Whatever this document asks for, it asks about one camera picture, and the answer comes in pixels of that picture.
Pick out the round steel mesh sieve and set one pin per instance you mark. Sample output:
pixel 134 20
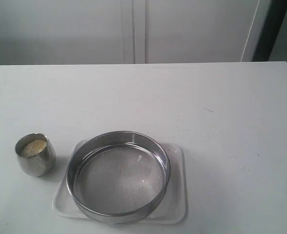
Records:
pixel 118 177

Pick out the rice and millet grains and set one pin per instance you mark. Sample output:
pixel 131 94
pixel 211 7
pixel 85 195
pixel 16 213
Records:
pixel 33 148

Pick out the stainless steel cup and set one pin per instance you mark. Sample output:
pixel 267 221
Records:
pixel 36 165

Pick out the white plastic tray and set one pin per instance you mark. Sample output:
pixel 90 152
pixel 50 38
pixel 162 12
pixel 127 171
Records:
pixel 170 211

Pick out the white cabinet doors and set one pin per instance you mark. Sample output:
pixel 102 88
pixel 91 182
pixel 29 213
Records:
pixel 129 31

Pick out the dark grey post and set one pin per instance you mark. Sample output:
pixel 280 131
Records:
pixel 270 30

